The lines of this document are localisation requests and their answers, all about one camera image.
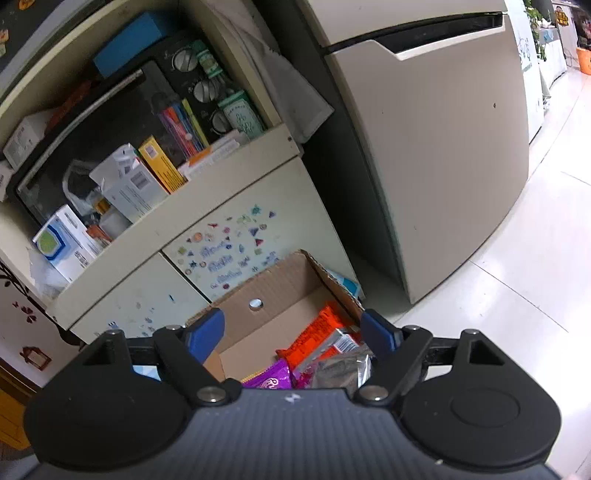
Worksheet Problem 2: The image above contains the pink white snack packet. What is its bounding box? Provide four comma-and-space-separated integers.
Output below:
290, 365, 317, 390

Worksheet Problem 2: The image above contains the red noodle snack packet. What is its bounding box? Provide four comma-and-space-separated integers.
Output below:
276, 301, 363, 375

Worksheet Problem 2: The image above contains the orange small packet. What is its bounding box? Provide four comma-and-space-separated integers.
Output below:
86, 224, 112, 249

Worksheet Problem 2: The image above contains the purple cartoon snack packet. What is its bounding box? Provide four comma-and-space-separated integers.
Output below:
242, 359, 291, 390

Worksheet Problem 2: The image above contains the white barcode box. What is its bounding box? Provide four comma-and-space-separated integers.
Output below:
89, 143, 169, 223

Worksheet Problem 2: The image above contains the cardboard milk box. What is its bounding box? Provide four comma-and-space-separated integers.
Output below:
187, 250, 363, 380

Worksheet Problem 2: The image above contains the cream refrigerator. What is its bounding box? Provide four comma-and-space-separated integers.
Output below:
300, 1, 529, 302

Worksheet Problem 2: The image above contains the silver foil snack packet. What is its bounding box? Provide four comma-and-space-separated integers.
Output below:
310, 345, 373, 395

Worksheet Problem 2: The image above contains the light blue yellow snack packet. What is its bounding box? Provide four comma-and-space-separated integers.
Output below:
327, 269, 363, 299

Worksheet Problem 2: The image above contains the cream sticker-covered cabinet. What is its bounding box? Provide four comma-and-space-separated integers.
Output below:
1, 1, 356, 342

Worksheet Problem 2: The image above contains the white blue carton box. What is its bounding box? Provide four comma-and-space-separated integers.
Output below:
32, 205, 102, 283

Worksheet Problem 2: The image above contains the green glass bottle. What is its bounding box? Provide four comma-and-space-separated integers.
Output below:
191, 40, 264, 140

